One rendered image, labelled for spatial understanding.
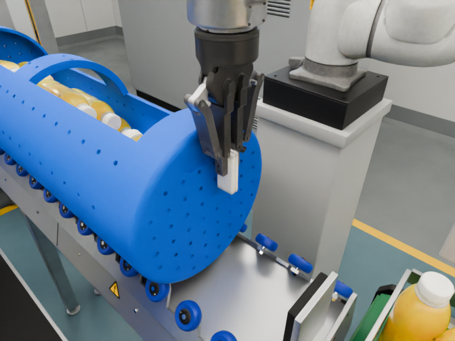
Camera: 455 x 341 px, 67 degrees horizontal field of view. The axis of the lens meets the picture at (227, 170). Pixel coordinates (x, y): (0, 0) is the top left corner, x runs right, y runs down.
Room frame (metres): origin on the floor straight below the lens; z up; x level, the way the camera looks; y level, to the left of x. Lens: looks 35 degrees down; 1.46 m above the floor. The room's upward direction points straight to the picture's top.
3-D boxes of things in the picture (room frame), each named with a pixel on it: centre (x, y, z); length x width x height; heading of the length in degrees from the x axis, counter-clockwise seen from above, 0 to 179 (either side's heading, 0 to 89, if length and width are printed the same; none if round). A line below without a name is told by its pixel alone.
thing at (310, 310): (0.28, -0.12, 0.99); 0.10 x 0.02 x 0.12; 138
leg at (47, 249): (0.93, 0.71, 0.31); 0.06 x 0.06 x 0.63; 48
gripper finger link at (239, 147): (0.43, -0.01, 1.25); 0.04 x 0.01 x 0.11; 48
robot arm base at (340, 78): (1.03, -0.29, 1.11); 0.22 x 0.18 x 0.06; 54
